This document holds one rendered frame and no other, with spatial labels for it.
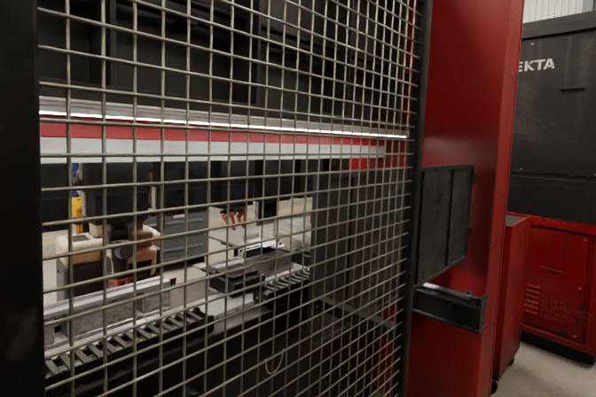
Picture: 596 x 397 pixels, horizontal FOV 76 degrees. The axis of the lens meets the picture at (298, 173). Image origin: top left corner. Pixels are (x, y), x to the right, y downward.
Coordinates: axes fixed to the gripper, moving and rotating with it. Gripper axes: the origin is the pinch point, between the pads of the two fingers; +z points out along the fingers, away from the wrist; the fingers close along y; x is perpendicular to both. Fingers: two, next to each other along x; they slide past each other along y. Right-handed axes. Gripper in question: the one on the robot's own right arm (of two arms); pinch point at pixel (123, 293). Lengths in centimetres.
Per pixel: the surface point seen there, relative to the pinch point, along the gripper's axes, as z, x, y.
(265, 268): -2, 34, 48
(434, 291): 17, 77, 95
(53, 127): -52, -38, 60
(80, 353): -6, -46, 84
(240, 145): -48, 19, 61
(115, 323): -1, -24, 46
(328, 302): -2, 1, 102
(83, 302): -9, -31, 47
